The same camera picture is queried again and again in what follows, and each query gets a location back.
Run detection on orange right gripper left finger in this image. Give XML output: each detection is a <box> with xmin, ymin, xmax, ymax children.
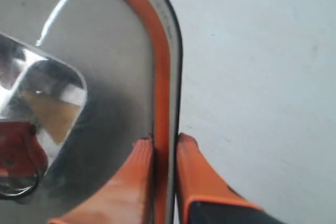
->
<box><xmin>48</xmin><ymin>139</ymin><xmax>154</xmax><ymax>223</ymax></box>

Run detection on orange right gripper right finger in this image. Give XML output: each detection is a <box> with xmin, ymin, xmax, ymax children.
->
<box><xmin>176</xmin><ymin>133</ymin><xmax>280</xmax><ymax>223</ymax></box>

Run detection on dark transparent lunch box lid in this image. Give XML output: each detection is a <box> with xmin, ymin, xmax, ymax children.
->
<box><xmin>1</xmin><ymin>0</ymin><xmax>183</xmax><ymax>223</ymax></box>

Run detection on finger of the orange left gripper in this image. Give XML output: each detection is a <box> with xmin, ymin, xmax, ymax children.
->
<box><xmin>1</xmin><ymin>121</ymin><xmax>48</xmax><ymax>177</ymax></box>

